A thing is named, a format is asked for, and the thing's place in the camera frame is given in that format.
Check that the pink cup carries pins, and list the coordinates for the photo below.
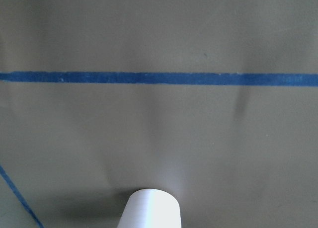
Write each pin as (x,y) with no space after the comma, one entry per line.
(151,208)

